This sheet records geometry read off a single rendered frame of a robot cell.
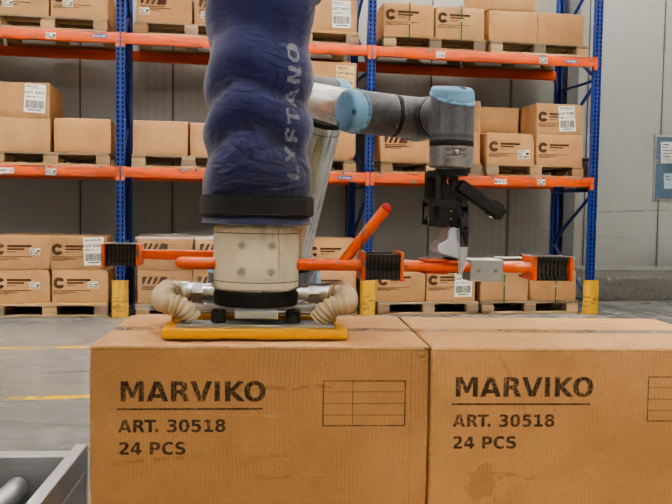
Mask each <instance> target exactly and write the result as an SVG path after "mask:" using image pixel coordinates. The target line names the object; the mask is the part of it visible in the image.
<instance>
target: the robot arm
mask: <svg viewBox="0 0 672 504"><path fill-rule="evenodd" d="M429 95H430V96H428V97H423V98H422V97H412V96H404V95H396V94H388V93H380V92H372V91H366V90H360V89H355V88H354V89H353V88H352V86H351V84H350V83H349V82H348V81H347V80H344V79H339V78H336V77H333V78H332V77H324V76H316V75H314V85H313V89H312V92H311V95H310V98H309V101H308V106H309V110H310V113H311V115H312V119H313V127H314V128H313V133H312V136H311V139H310V142H309V145H308V151H307V152H308V156H309V160H310V164H311V170H312V191H311V197H312V198H313V199H314V216H312V217H310V221H311V223H312V225H296V227H299V258H315V257H314V256H313V255H312V253H311V251H312V247H313V243H314V239H315V234H316V230H317V226H318V222H319V218H320V214H321V209H322V205H323V201H324V197H325V193H326V188H327V184H328V180H329V176H330V172H331V168H332V163H333V159H334V155H335V151H336V147H337V143H338V138H339V134H340V130H342V131H344V132H347V133H350V134H368V135H378V136H388V137H397V138H404V139H406V140H408V141H412V142H420V141H424V140H428V139H429V167H430V168H435V170H434V171H432V170H428V171H425V186H424V200H423V203H422V225H427V226H432V227H444V228H442V230H441V234H440V237H439V239H437V240H434V241H432V242H430V244H429V249H430V251H432V252H435V253H438V254H442V255H445V256H448V257H452V258H456V259H458V274H462V272H463V270H464V268H465V266H466V261H467V252H468V237H469V223H468V218H469V210H468V203H467V202H468V201H470V202H471V203H473V204H474V205H476V206H477V207H479V208H480V209H481V210H483V211H484V212H485V214H486V215H488V217H490V218H492V219H494V220H496V219H500V220H502V218H503V217H504V215H505V214H506V213H507V209H505V208H504V207H505V206H504V205H502V204H501V203H500V202H498V201H496V200H492V199H491V198H489V197H488V196H487V195H485V194H484V193H482V192H481V191H479V190H478V189H476V188H475V187H474V186H472V185H471V184H469V183H468V182H466V181H465V180H459V181H458V177H465V176H468V171H469V170H466V169H468V168H472V167H473V158H474V117H475V105H476V102H475V92H474V90H473V89H472V88H469V87H462V86H433V87H432V88H431V91H430V93H429ZM447 179H449V180H448V184H447ZM424 207H427V212H428V214H427V216H426V219H424ZM448 226H450V227H448ZM319 272H320V271H310V270H299V276H298V284H308V283H318V284H320V282H321V275H320V274H319Z"/></svg>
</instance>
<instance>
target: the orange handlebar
mask: <svg viewBox="0 0 672 504"><path fill-rule="evenodd" d="M141 259H158V260H175V265H176V267H178V268H180V269H215V266H216V262H215V258H213V250H150V249H142V250H141ZM470 269H471V265H470V263H469V262H466V266H465V268H464V270H463V272H470ZM297 270H310V271H361V260H358V259H352V260H338V259H321V258H299V259H298V261H297ZM404 272H420V273H422V274H424V275H428V274H437V275H448V273H447V272H458V260H447V259H443V258H442V257H438V258H428V257H424V258H418V260H404ZM530 272H531V263H524V262H523V261H504V264H503V273H530Z"/></svg>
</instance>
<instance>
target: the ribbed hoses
mask: <svg viewBox="0 0 672 504"><path fill-rule="evenodd" d="M331 283H333V284H332V285H331V286H330V288H329V291H328V298H327V297H326V299H324V301H323V302H322V303H321V302H320V301H318V303H308V301H305V302H303V303H304V304H319V306H316V307H315V310H313V311H312V312H313V313H310V314H311V316H312V317H313V319H314V320H315V321H316V322H317V323H318V324H329V322H332V319H334V317H336V316H337V317H338V315H340V316H342V314H343V315H346V314H347V313H352V312H353V311H354V309H355V308H356V307H357V305H358V301H359V299H358V294H357V292H356V291H355V289H354V288H353V287H351V286H349V285H348V283H346V282H344V281H338V282H331ZM183 288H184V289H185V287H183ZM183 288H181V285H180V284H179V283H178V282H177V281H176V280H171V279H166V280H164V281H161V283H160V284H158V285H157V286H156V287H155V288H154V289H153V291H152V293H151V302H152V306H153V307H154V308H155V309H156V310H157V311H159V312H163V313H164V314H167V313H168V315H170V314H172V316H173V315H174V317H175V316H176V318H178V320H179V321H181V323H185V324H186V323H188V324H192V323H193V322H194V321H195V320H196V319H197V318H198V317H199V316H200V314H201V312H199V310H198V309H196V306H195V305H193V304H192V303H205V302H206V301H205V300H203V302H192V300H190V301H188V299H187V298H185V294H184V296H183V295H182V293H183V292H182V289H183Z"/></svg>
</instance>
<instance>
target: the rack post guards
mask: <svg viewBox="0 0 672 504"><path fill-rule="evenodd" d="M598 292H599V280H583V307H582V312H580V313H579V314H602V313H601V312H598ZM375 303H376V280H366V281H361V280H360V315H359V314H357V315H356V316H361V315H363V316H367V315H375V316H380V315H379V314H375ZM112 317H114V318H119V317H128V318H130V317H131V316H129V280H112ZM112 317H110V316H108V317H107V318H112Z"/></svg>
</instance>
